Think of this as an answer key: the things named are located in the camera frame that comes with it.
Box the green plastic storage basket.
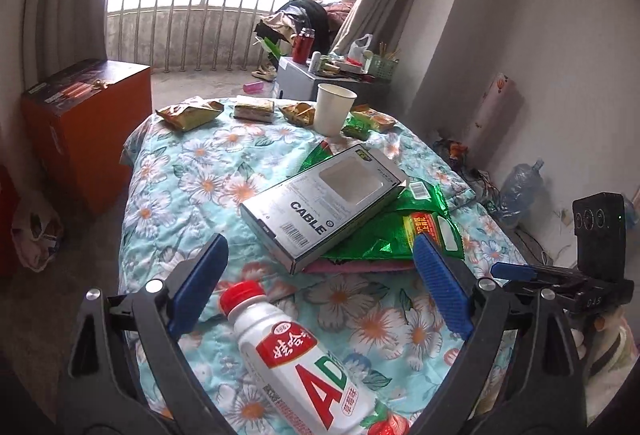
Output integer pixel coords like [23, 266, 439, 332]
[366, 52, 400, 78]

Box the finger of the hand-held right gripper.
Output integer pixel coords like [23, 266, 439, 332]
[490, 261, 576, 290]

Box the white plastic bag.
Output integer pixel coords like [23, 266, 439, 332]
[11, 195, 65, 272]

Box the small green snack packet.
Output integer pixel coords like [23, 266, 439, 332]
[341, 114, 372, 139]

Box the grey cable box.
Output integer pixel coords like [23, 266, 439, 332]
[240, 144, 408, 276]

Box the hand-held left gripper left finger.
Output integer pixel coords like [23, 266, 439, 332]
[59, 232, 236, 435]

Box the green plastic bag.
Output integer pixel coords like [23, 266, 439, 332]
[257, 36, 282, 62]

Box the brown biscuit pack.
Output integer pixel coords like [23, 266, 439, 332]
[234, 96, 276, 123]

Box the person's right forearm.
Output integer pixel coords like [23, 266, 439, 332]
[585, 310, 640, 421]

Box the floral light blue blanket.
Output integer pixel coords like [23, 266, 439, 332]
[117, 98, 531, 435]

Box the green foil wrapper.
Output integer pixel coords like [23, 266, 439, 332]
[299, 140, 465, 266]

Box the white milk drink bottle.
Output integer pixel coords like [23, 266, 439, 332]
[220, 280, 396, 435]

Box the black snack bag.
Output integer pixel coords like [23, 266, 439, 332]
[432, 138, 468, 166]

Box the golden crumpled snack packet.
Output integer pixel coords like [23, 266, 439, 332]
[279, 101, 318, 127]
[155, 98, 224, 132]

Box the brown wooden box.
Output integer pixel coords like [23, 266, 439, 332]
[20, 59, 152, 216]

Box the white paper cup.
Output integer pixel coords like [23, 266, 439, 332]
[313, 83, 358, 137]

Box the person's right hand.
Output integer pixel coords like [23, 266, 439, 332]
[570, 327, 589, 359]

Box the metal window railing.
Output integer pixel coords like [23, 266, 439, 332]
[105, 0, 321, 71]

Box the red thermos bottle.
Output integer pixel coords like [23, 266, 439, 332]
[291, 28, 315, 64]

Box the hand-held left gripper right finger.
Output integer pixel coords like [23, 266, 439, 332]
[410, 232, 586, 435]

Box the brown green-edged snack pack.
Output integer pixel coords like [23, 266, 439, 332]
[350, 104, 396, 132]

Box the grey cabinet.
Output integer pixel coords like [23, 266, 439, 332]
[272, 56, 391, 108]

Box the large clear water jug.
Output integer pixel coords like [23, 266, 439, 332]
[497, 158, 546, 230]

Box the black charger cable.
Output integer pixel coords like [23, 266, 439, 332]
[465, 165, 501, 211]

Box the red cloth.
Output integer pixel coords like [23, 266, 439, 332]
[325, 2, 357, 25]

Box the crumpled beige bag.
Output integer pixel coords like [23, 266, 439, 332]
[254, 11, 301, 41]

